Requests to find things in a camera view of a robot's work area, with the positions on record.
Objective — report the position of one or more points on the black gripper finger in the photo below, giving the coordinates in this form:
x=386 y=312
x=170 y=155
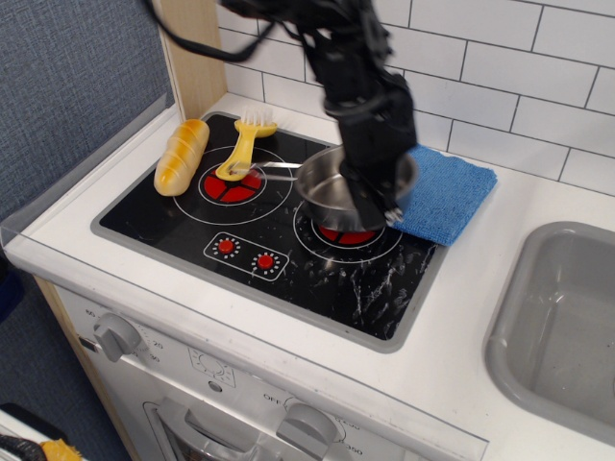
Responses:
x=377 y=209
x=356 y=187

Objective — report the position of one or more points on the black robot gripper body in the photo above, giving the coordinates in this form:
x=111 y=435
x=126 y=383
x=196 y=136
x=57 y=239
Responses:
x=376 y=130

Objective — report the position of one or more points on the stainless steel pot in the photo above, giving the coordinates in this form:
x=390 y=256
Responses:
x=325 y=193

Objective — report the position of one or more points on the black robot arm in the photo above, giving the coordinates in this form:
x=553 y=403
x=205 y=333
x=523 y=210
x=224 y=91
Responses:
x=345 y=44

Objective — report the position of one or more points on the black toy stove top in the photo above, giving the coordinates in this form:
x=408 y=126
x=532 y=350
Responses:
x=254 y=238

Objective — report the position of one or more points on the blue folded cloth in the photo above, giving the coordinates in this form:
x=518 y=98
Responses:
x=448 y=193

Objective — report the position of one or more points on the yellow dish brush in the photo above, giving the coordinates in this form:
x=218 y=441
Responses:
x=253 y=124

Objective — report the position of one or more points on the yellow toy bread loaf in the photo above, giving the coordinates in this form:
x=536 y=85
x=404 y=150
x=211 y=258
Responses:
x=182 y=156

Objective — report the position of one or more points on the grey sink basin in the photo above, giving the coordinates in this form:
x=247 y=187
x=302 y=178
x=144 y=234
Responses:
x=551 y=349

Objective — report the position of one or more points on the right grey oven knob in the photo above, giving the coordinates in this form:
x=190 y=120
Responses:
x=308 y=430

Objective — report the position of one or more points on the grey oven knob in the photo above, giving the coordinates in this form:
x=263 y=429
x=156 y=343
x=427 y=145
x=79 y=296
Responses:
x=116 y=336
x=308 y=430

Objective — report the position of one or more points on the white toy oven front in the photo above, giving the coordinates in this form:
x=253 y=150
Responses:
x=177 y=403

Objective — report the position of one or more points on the left grey oven knob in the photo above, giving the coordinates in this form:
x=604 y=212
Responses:
x=116 y=336

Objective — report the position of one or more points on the yellow object bottom left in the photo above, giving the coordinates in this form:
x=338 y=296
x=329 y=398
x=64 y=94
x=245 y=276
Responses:
x=59 y=450

